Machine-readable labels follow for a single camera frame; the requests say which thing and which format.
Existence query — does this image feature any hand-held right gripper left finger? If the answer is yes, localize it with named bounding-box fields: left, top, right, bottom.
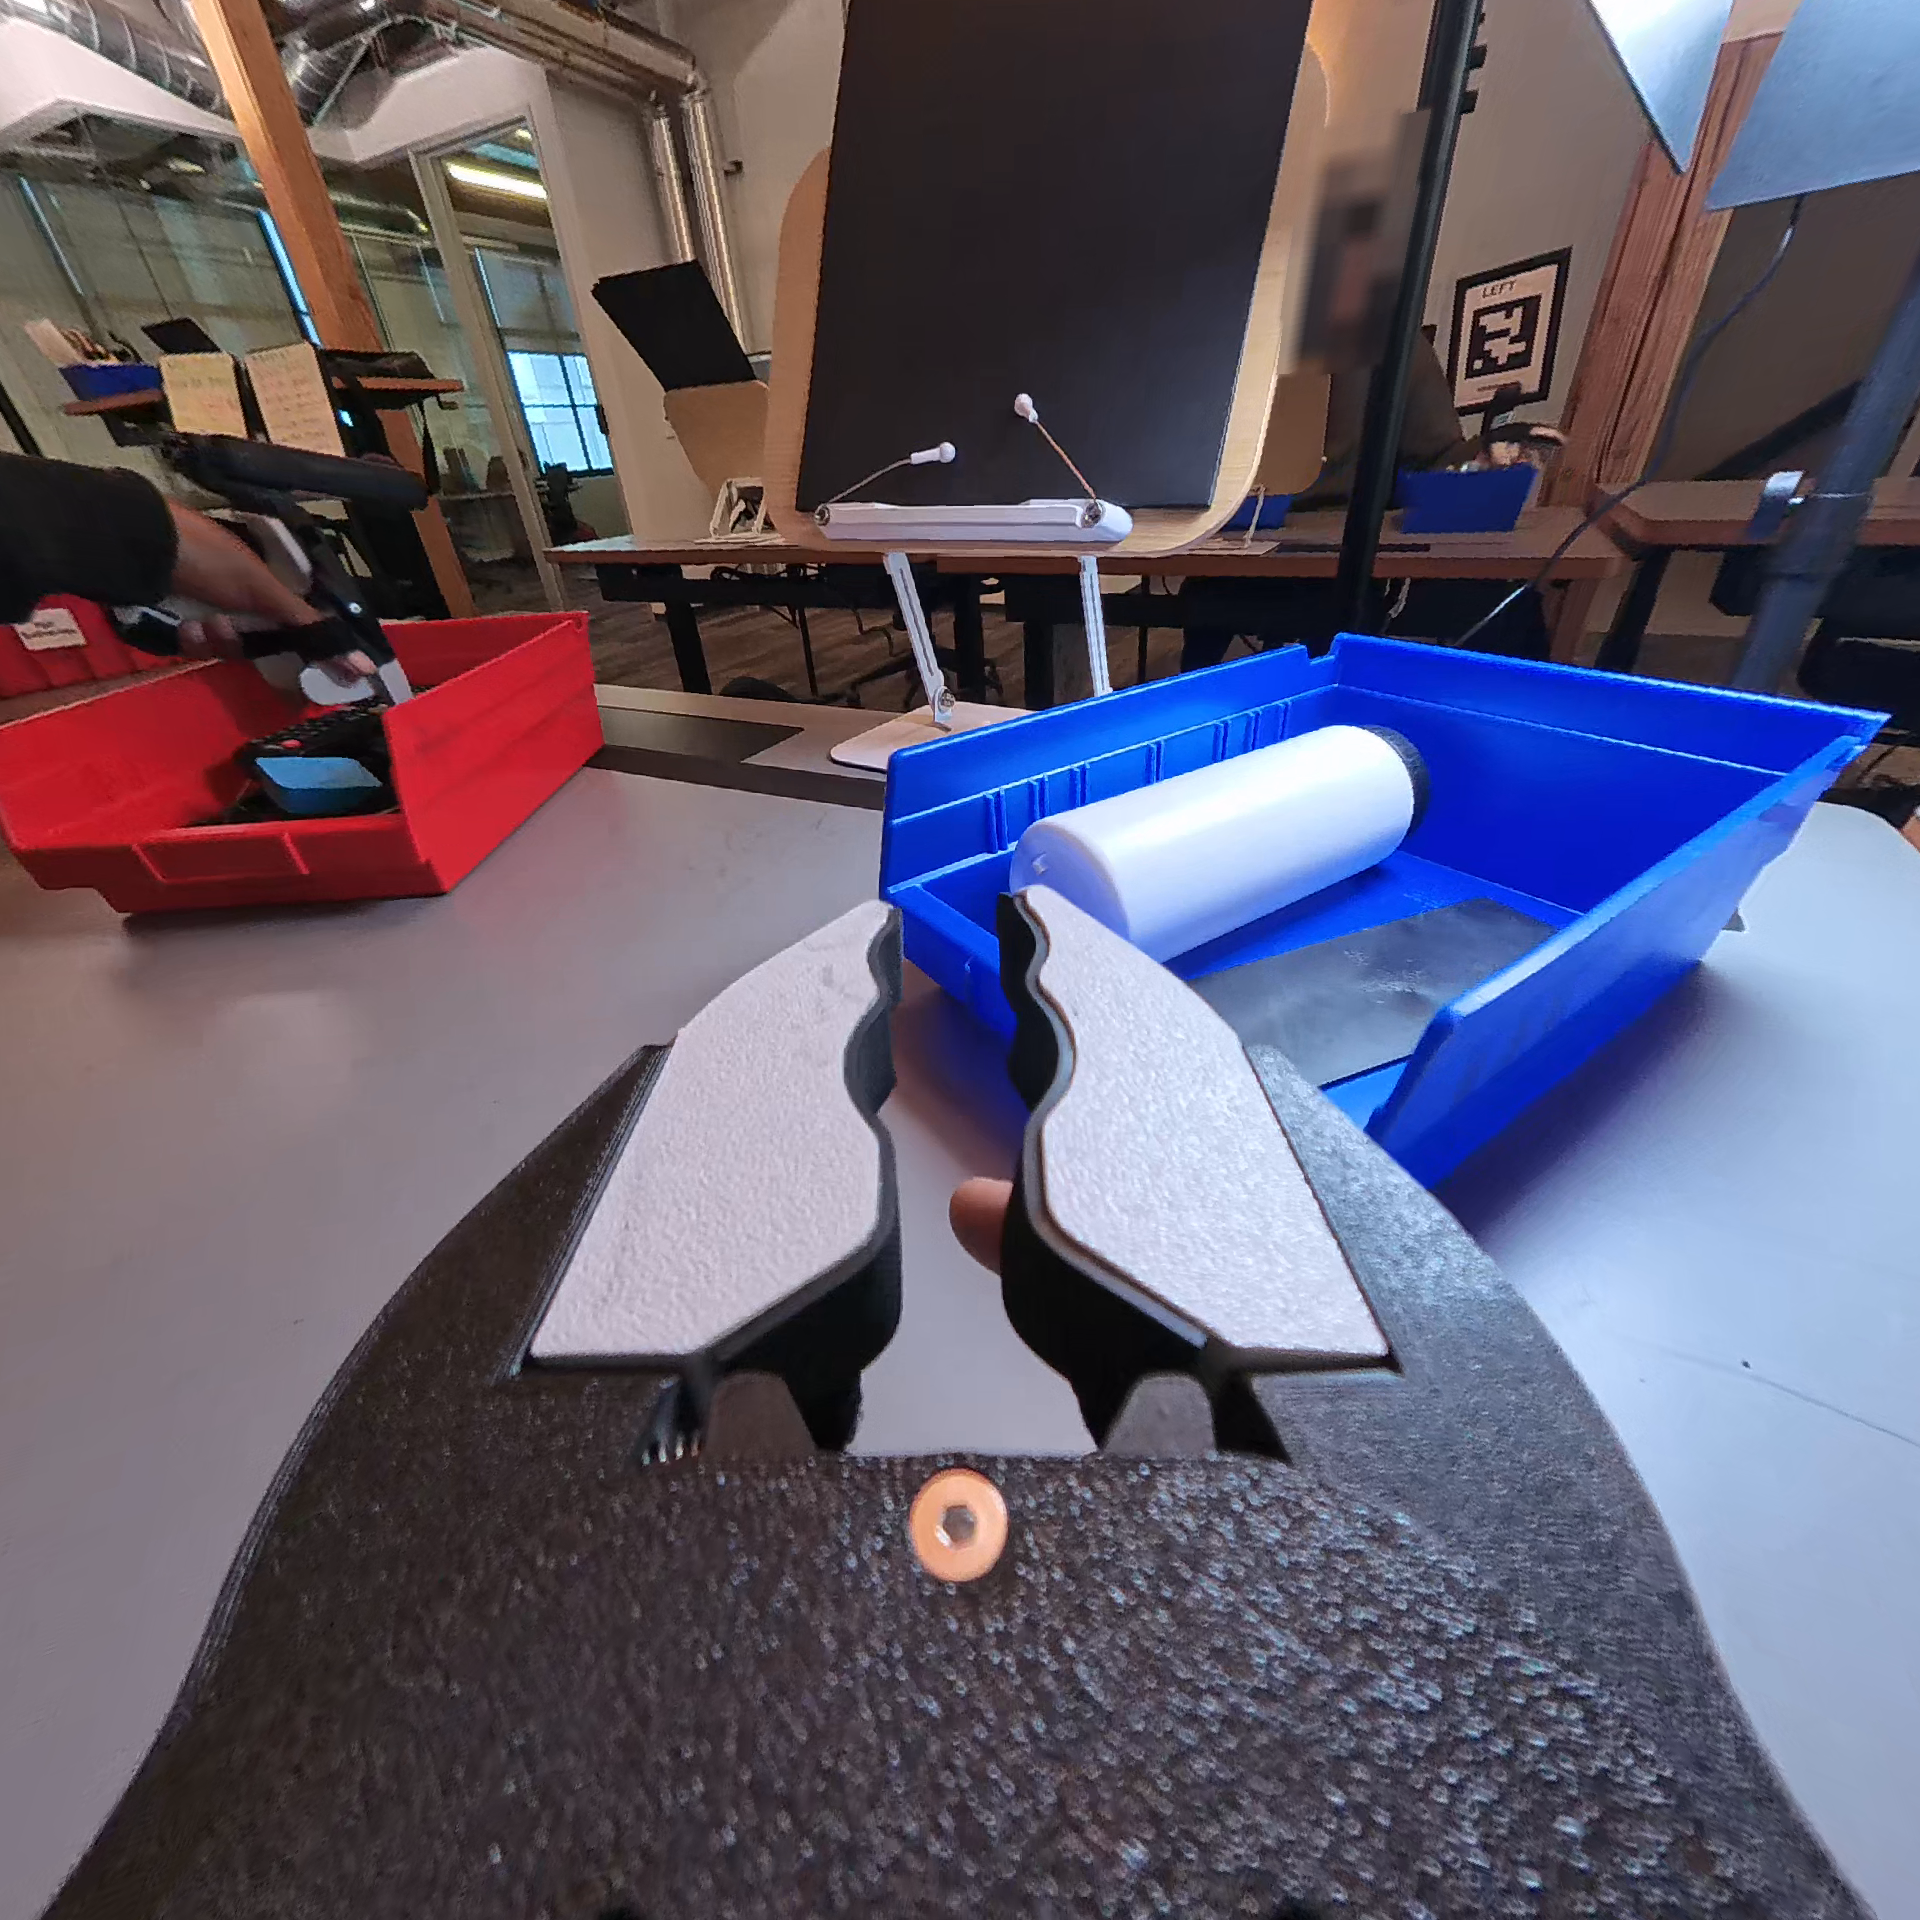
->
left=527, top=896, right=905, bottom=1454

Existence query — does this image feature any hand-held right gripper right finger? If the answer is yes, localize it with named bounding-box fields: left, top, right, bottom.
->
left=997, top=885, right=1401, bottom=1454

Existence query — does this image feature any black light stand pole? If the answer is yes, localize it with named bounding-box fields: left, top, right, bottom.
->
left=1334, top=0, right=1487, bottom=632

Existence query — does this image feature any black standing desk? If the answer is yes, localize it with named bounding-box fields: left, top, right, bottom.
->
left=60, top=315, right=467, bottom=616

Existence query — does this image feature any red plastic tray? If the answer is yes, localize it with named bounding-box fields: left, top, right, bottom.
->
left=0, top=608, right=606, bottom=916

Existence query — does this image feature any black panel on white stand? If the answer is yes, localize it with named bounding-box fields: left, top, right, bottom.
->
left=760, top=0, right=1336, bottom=775

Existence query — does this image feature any black remote control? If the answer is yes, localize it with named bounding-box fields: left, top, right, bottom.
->
left=239, top=703, right=399, bottom=775

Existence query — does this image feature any blue black eraser block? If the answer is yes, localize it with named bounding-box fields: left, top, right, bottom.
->
left=251, top=753, right=389, bottom=819

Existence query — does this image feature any person's left hand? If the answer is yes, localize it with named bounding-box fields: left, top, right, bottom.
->
left=166, top=503, right=376, bottom=680

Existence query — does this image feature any blue plastic bin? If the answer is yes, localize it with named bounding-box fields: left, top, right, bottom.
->
left=880, top=632, right=1887, bottom=1191

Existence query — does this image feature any small blue bin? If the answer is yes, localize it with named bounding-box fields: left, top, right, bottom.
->
left=1395, top=462, right=1542, bottom=536

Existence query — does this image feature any white flip chart board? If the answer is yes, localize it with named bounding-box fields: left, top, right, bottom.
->
left=241, top=343, right=349, bottom=457
left=158, top=351, right=249, bottom=440

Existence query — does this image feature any dark plate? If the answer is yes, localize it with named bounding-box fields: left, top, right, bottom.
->
left=1190, top=896, right=1561, bottom=1088

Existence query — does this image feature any black and beige panel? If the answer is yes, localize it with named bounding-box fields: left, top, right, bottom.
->
left=590, top=259, right=775, bottom=542

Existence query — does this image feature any white bottle black cap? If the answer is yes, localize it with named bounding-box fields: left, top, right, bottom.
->
left=1007, top=725, right=1431, bottom=964

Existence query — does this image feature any red ribbed plastic bin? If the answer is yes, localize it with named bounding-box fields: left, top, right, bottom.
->
left=0, top=591, right=169, bottom=701

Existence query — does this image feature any wooden top desk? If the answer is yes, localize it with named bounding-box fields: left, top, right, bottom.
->
left=544, top=503, right=1630, bottom=705
left=1591, top=477, right=1920, bottom=676

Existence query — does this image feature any wooden pillar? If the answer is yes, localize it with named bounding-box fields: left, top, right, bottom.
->
left=188, top=0, right=480, bottom=616

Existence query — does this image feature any studio softbox light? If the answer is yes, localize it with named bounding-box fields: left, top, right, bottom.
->
left=1591, top=0, right=1920, bottom=692

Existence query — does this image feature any black white marker sign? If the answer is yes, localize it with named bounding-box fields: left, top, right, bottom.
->
left=1446, top=246, right=1574, bottom=416

